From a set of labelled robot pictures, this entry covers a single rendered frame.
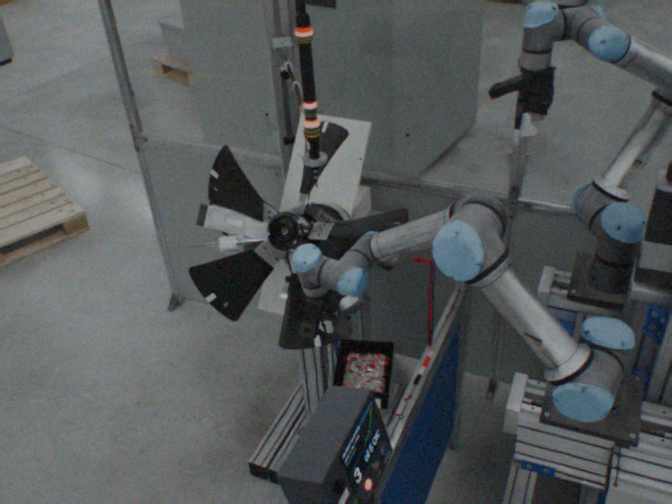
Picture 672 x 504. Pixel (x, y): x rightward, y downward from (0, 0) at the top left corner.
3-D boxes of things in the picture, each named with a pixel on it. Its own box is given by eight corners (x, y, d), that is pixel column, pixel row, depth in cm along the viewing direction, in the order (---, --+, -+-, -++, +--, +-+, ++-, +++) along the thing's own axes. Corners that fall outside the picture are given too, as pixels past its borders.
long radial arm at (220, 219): (297, 225, 239) (283, 220, 228) (292, 247, 239) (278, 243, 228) (224, 210, 249) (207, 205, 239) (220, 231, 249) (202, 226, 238)
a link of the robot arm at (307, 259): (312, 270, 176) (284, 260, 179) (320, 294, 185) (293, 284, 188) (328, 247, 180) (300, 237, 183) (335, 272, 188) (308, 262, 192)
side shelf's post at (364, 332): (364, 375, 328) (357, 227, 279) (372, 377, 327) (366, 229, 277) (361, 381, 325) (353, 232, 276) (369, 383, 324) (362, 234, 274)
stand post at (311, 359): (314, 443, 298) (295, 273, 244) (334, 450, 295) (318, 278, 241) (310, 452, 295) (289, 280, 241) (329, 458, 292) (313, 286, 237)
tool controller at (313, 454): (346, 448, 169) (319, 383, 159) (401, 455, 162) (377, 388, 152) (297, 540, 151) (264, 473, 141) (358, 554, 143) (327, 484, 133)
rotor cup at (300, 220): (274, 222, 225) (256, 216, 213) (315, 206, 220) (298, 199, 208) (287, 265, 222) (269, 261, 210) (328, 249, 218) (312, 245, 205)
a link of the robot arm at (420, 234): (507, 171, 159) (355, 227, 193) (489, 194, 152) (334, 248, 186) (530, 213, 162) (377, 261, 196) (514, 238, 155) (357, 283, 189)
